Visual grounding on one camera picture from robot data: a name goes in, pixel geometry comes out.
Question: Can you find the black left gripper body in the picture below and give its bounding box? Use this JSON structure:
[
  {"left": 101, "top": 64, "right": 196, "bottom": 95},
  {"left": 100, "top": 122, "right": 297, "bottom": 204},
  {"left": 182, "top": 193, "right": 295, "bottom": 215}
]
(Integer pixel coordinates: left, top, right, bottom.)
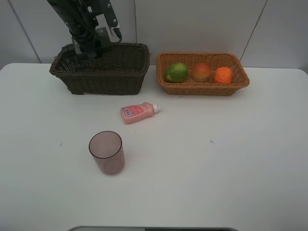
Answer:
[{"left": 63, "top": 21, "right": 113, "bottom": 59}]

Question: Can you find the pink lotion bottle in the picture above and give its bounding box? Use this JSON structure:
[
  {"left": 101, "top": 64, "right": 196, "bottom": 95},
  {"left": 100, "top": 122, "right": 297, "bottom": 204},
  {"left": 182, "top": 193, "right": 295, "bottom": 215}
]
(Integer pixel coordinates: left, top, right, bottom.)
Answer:
[{"left": 120, "top": 102, "right": 161, "bottom": 124}]

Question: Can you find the orange tangerine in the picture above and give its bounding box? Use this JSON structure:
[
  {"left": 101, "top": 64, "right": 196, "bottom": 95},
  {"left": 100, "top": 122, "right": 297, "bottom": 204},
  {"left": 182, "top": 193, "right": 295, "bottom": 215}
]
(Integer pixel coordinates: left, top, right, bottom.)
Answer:
[{"left": 214, "top": 67, "right": 232, "bottom": 84}]

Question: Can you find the red yellow peach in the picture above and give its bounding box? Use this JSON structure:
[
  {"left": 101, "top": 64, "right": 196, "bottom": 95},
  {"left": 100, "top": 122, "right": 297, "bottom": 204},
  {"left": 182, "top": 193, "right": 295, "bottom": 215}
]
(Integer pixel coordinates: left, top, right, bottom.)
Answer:
[{"left": 192, "top": 63, "right": 211, "bottom": 82}]

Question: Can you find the light orange wicker basket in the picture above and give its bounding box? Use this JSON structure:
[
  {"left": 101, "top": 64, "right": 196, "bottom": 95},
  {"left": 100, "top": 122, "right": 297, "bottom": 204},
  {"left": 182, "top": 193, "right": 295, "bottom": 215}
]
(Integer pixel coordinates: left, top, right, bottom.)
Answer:
[{"left": 156, "top": 52, "right": 250, "bottom": 96}]

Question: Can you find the translucent pink plastic cup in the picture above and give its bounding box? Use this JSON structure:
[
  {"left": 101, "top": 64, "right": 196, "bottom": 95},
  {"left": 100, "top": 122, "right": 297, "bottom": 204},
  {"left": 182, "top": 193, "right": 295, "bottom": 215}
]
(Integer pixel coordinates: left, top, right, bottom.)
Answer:
[{"left": 89, "top": 131, "right": 125, "bottom": 175}]

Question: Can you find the dark brown wicker basket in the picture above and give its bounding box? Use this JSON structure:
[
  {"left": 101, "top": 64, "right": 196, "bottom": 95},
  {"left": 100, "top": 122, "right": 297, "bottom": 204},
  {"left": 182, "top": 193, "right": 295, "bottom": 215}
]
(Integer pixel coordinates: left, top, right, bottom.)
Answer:
[{"left": 50, "top": 43, "right": 150, "bottom": 95}]

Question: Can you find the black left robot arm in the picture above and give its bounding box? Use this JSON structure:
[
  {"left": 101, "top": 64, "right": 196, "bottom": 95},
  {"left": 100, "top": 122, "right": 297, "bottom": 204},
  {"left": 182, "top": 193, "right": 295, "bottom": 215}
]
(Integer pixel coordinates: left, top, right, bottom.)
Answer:
[{"left": 48, "top": 0, "right": 117, "bottom": 59}]

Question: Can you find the green papaya fruit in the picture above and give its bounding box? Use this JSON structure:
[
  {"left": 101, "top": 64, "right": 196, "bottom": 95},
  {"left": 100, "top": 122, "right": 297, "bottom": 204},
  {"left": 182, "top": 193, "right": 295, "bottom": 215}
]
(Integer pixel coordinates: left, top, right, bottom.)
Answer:
[{"left": 165, "top": 63, "right": 189, "bottom": 83}]

